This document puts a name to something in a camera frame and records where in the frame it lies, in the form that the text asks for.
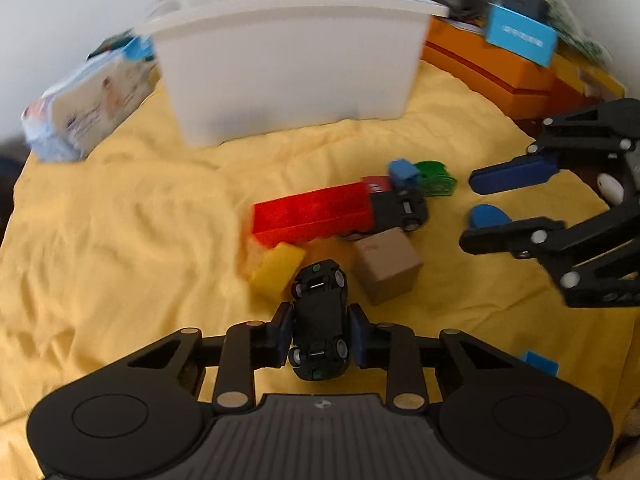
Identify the tan cube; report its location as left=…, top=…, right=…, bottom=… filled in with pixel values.
left=353, top=227, right=425, bottom=306

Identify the white plastic bin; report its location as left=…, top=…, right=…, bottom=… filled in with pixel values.
left=137, top=0, right=450, bottom=149

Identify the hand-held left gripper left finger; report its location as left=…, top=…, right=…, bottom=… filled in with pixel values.
left=127, top=303, right=296, bottom=413

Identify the dark grey device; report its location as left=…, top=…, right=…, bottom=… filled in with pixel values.
left=504, top=0, right=549, bottom=22

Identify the green building block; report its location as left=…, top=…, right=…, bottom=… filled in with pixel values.
left=413, top=159, right=458, bottom=197

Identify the black toy car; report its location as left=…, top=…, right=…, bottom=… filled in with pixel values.
left=288, top=258, right=351, bottom=381

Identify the blue box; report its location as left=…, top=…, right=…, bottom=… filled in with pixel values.
left=485, top=2, right=559, bottom=69

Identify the orange box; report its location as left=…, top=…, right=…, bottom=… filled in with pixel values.
left=421, top=44, right=555, bottom=120
left=429, top=16, right=557, bottom=92

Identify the yellow building block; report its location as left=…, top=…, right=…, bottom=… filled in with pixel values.
left=248, top=241, right=307, bottom=305

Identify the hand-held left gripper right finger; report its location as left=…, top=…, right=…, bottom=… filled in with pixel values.
left=348, top=303, right=525, bottom=413

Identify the yellow box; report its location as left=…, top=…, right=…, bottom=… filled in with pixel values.
left=549, top=51, right=627, bottom=112

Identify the black toy truck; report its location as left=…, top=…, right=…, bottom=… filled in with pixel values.
left=344, top=175, right=430, bottom=240

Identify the light blue building block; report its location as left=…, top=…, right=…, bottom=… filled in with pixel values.
left=519, top=350, right=560, bottom=377

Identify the wet wipes pack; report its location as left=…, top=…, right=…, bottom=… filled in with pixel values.
left=22, top=35, right=162, bottom=162

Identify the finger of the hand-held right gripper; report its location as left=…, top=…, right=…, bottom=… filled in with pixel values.
left=459, top=195, right=640, bottom=309
left=468, top=99, right=640, bottom=197

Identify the yellow cloth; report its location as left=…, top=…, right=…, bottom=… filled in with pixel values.
left=0, top=57, right=628, bottom=480

